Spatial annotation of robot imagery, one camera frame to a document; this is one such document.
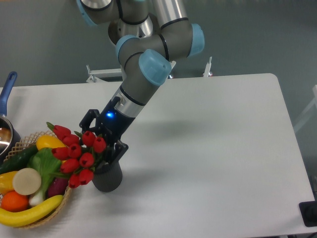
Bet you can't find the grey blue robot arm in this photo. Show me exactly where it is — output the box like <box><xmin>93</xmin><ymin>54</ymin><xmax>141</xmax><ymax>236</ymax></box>
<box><xmin>76</xmin><ymin>0</ymin><xmax>205</xmax><ymax>147</ymax></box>

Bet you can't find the purple sweet potato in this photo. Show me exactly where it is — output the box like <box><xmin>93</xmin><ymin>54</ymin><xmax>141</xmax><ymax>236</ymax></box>
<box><xmin>47</xmin><ymin>178</ymin><xmax>68</xmax><ymax>198</ymax></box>

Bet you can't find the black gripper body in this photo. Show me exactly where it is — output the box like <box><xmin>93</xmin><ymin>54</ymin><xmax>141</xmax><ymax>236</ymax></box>
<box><xmin>96</xmin><ymin>100</ymin><xmax>135</xmax><ymax>144</ymax></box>

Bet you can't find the orange fruit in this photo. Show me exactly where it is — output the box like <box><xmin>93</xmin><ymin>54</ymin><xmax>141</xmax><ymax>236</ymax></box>
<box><xmin>0</xmin><ymin>191</ymin><xmax>29</xmax><ymax>212</ymax></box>

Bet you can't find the yellow bell pepper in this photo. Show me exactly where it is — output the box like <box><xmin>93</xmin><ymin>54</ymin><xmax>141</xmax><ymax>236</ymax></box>
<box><xmin>0</xmin><ymin>171</ymin><xmax>17</xmax><ymax>194</ymax></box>

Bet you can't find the yellow squash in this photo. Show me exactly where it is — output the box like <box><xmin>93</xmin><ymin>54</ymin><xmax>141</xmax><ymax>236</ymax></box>
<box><xmin>36</xmin><ymin>134</ymin><xmax>66</xmax><ymax>150</ymax></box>

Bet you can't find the green bok choy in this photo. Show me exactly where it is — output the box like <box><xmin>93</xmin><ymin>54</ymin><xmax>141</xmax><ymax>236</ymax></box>
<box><xmin>27</xmin><ymin>148</ymin><xmax>62</xmax><ymax>207</ymax></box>

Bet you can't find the black device at table edge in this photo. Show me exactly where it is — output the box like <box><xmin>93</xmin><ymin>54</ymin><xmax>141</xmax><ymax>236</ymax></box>
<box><xmin>299</xmin><ymin>201</ymin><xmax>317</xmax><ymax>227</ymax></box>

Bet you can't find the white frame at right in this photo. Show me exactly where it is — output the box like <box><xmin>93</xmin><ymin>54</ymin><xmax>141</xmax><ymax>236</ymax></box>
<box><xmin>293</xmin><ymin>85</ymin><xmax>317</xmax><ymax>133</ymax></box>

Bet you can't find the dark grey ribbed vase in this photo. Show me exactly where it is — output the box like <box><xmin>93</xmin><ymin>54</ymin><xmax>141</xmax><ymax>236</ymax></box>
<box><xmin>93</xmin><ymin>155</ymin><xmax>122</xmax><ymax>192</ymax></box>

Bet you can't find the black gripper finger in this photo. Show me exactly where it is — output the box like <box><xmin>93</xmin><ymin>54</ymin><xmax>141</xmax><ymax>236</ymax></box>
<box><xmin>79</xmin><ymin>109</ymin><xmax>101</xmax><ymax>134</ymax></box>
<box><xmin>103</xmin><ymin>140</ymin><xmax>129</xmax><ymax>165</ymax></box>

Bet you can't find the yellow banana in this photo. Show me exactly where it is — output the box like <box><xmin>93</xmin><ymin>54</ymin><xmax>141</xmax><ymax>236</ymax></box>
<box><xmin>0</xmin><ymin>195</ymin><xmax>63</xmax><ymax>228</ymax></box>

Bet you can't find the beige round disc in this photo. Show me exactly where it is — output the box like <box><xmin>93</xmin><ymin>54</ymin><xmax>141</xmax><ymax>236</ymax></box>
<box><xmin>12</xmin><ymin>168</ymin><xmax>42</xmax><ymax>195</ymax></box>

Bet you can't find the red tulip bouquet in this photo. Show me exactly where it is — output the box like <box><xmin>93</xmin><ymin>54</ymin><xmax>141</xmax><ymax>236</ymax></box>
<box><xmin>47</xmin><ymin>122</ymin><xmax>107</xmax><ymax>188</ymax></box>

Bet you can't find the woven wicker basket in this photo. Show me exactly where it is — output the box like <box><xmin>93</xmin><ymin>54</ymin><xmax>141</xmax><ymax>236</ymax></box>
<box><xmin>0</xmin><ymin>131</ymin><xmax>71</xmax><ymax>229</ymax></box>

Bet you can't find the blue handled saucepan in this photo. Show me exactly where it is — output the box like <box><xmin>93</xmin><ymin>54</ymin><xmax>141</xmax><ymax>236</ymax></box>
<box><xmin>0</xmin><ymin>71</ymin><xmax>21</xmax><ymax>164</ymax></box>

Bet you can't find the green cucumber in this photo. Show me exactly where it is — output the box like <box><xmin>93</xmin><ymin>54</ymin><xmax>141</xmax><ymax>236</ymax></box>
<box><xmin>0</xmin><ymin>145</ymin><xmax>38</xmax><ymax>174</ymax></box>

